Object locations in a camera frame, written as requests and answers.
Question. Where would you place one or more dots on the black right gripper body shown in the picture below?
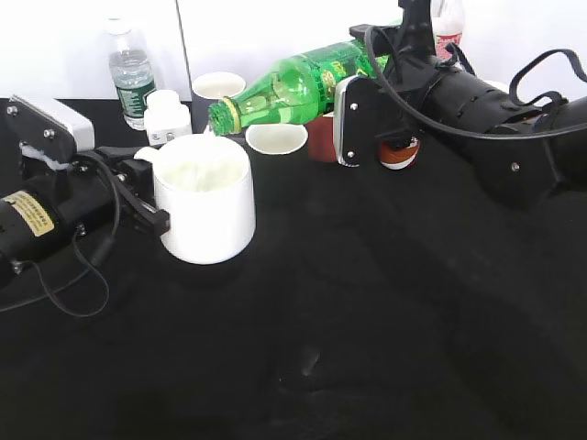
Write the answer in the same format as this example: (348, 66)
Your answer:
(447, 102)

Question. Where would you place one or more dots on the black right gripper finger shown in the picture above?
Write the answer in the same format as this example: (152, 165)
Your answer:
(408, 43)

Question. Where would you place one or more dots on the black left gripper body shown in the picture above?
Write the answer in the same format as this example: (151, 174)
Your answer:
(82, 193)

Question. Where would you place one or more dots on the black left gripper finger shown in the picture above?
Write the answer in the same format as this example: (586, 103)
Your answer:
(155, 221)
(121, 160)

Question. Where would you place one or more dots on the white ceramic mug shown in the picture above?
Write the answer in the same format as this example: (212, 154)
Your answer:
(204, 183)

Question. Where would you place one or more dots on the green Sprite bottle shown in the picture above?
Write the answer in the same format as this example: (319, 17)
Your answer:
(295, 91)

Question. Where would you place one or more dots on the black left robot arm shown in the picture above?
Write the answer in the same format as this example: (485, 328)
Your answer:
(22, 213)

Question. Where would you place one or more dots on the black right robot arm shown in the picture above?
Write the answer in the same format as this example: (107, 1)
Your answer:
(521, 151)

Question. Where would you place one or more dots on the cola bottle red label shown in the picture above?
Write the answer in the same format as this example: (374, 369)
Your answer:
(448, 22)

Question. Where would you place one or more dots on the red ceramic cup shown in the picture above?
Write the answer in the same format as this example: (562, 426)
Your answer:
(320, 144)

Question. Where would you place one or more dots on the Nescafe coffee bottle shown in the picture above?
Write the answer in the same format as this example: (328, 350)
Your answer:
(398, 159)

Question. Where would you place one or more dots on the clear water bottle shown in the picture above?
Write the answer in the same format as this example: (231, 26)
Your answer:
(130, 69)

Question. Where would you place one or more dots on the grey ceramic mug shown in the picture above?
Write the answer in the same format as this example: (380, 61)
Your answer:
(218, 84)

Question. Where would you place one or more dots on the black ceramic mug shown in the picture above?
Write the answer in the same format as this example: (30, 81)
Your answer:
(276, 139)

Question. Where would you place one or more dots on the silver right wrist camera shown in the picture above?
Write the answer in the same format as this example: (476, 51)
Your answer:
(362, 115)

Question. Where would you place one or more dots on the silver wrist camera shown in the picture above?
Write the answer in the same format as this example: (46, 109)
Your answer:
(362, 115)
(49, 132)

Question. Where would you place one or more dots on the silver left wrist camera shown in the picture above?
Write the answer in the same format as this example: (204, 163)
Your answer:
(49, 132)

